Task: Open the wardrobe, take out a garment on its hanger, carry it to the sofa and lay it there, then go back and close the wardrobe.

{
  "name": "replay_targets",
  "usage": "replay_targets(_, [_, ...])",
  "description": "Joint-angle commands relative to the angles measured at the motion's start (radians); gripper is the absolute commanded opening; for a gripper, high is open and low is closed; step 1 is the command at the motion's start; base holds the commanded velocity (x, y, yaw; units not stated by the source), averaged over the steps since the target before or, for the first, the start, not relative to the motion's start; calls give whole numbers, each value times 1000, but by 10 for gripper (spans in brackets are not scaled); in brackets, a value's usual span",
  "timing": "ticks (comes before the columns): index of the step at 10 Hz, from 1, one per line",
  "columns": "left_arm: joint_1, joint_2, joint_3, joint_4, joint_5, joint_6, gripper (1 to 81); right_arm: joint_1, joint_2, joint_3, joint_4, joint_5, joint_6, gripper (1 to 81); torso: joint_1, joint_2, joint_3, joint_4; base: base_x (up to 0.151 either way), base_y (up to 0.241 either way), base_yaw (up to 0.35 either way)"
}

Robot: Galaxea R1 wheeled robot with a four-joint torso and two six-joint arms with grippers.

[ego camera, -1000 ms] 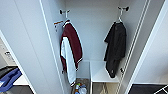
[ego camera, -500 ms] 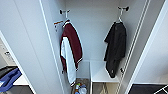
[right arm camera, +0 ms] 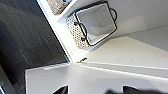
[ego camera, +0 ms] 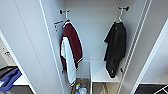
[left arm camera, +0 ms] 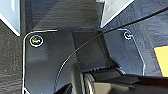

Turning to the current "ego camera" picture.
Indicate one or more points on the brown wicker basket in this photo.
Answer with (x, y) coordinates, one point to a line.
(78, 81)

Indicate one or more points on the small black wardrobe hinge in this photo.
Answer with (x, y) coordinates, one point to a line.
(122, 70)

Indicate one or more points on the small orange strip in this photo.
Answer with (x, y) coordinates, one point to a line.
(58, 22)

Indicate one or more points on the black wardrobe peg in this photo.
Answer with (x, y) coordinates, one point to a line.
(122, 7)
(64, 11)

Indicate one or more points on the blue item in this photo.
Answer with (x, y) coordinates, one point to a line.
(82, 89)

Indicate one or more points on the white wardrobe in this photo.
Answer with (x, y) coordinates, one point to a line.
(93, 33)

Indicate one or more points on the black garment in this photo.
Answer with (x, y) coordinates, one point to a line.
(115, 46)

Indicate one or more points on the maroon white garment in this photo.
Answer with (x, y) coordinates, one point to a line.
(71, 40)

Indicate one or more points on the white wall sign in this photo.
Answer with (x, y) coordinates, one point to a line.
(7, 55)

